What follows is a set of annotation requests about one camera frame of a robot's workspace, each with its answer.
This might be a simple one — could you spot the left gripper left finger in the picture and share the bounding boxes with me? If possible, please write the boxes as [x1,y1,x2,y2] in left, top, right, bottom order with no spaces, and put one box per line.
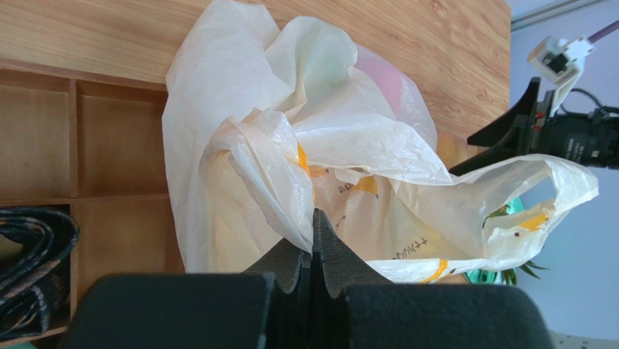
[242,239,311,294]

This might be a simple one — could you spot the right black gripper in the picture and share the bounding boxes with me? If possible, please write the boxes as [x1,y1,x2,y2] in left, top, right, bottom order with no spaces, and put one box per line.
[449,77,618,176]

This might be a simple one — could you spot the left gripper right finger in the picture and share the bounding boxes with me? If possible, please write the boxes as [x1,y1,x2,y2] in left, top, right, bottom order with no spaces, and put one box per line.
[312,209,391,298]

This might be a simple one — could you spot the fake pineapple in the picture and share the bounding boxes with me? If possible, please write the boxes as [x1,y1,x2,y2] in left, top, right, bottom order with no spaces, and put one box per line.
[461,196,550,286]

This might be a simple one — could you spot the banana print plastic bag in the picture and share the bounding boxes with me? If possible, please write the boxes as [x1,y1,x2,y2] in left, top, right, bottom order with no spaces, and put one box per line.
[162,1,599,283]

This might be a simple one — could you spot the wooden compartment tray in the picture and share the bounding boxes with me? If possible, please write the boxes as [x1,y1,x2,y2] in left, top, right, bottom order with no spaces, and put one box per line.
[1,59,184,346]

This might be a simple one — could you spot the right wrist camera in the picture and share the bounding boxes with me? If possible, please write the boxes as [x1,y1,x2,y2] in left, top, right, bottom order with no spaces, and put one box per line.
[527,36,595,116]

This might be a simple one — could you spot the dark bundled cable item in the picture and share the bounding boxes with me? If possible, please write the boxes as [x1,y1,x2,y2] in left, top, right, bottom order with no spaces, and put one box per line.
[1,206,80,340]

